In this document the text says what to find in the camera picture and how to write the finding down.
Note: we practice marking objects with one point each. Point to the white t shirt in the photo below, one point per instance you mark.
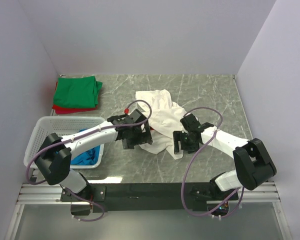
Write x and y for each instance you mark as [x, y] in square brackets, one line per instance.
[164, 120]

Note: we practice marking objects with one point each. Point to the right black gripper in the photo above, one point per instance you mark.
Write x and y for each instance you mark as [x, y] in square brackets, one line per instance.
[178, 142]

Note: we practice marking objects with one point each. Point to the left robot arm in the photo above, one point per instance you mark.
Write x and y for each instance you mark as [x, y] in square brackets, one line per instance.
[56, 153]

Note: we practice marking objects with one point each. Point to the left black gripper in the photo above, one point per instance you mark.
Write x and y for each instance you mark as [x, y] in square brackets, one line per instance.
[142, 136]

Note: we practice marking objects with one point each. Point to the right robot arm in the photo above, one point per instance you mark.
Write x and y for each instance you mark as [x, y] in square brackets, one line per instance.
[253, 164]

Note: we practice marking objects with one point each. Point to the white plastic basket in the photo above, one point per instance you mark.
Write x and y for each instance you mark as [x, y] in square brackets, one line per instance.
[61, 125]

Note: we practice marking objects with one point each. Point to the blue t shirt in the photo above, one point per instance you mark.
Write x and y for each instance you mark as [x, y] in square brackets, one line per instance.
[87, 160]

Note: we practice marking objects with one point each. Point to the red folded t shirt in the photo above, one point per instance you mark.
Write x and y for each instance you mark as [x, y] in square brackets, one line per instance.
[70, 110]

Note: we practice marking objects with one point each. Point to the green folded t shirt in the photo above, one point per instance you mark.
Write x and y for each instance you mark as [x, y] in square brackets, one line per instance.
[77, 93]

